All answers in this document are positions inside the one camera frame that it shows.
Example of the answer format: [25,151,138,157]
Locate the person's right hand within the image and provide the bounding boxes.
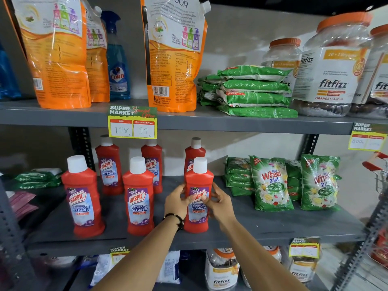
[201,182,237,232]

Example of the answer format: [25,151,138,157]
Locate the person's left hand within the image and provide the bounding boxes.
[164,183,198,221]

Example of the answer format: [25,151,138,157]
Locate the red toilet cleaner bottle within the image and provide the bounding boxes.
[184,157,215,234]

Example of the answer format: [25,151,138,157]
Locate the person's left forearm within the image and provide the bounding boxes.
[91,216,183,291]

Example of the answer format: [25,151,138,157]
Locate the person's right forearm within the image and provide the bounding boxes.
[219,219,310,291]

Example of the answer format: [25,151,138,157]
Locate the stack of green detergent packets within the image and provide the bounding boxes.
[224,156,304,202]

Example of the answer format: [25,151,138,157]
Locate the green detergent powder packet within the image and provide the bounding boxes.
[300,154,343,211]
[249,155,295,213]

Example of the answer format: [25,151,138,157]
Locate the grey metal shelving rack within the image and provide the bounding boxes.
[0,98,388,291]

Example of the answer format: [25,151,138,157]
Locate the white blue plastic packet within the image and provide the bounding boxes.
[155,250,181,285]
[90,254,116,286]

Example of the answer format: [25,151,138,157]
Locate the yellow green price tag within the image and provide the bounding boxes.
[348,122,388,152]
[288,237,321,259]
[109,247,130,265]
[108,105,158,139]

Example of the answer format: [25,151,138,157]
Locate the group of red cleaner bottles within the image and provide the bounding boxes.
[61,135,207,238]

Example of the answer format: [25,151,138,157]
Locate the stack of green white packets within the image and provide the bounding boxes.
[197,65,299,119]

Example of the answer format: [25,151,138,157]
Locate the large orange refill pouch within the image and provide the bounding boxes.
[10,0,92,110]
[140,0,212,113]

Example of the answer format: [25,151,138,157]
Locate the blue glass cleaner spray bottle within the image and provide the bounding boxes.
[101,10,131,101]

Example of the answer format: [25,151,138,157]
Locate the pile of dark green packets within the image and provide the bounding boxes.
[13,168,63,190]

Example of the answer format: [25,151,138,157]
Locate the grey perforated rack upright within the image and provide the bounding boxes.
[0,178,38,291]
[331,201,388,291]

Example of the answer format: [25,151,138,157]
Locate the pink packets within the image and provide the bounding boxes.
[7,191,39,219]

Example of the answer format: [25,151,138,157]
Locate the red shopping cart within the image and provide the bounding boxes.
[362,151,388,268]

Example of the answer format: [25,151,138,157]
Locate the large clear jar orange lid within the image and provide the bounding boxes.
[292,12,374,118]

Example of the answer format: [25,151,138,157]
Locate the blue plastic pouch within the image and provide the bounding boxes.
[0,42,22,99]

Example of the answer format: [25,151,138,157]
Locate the black bead bracelet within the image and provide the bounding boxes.
[163,213,185,231]

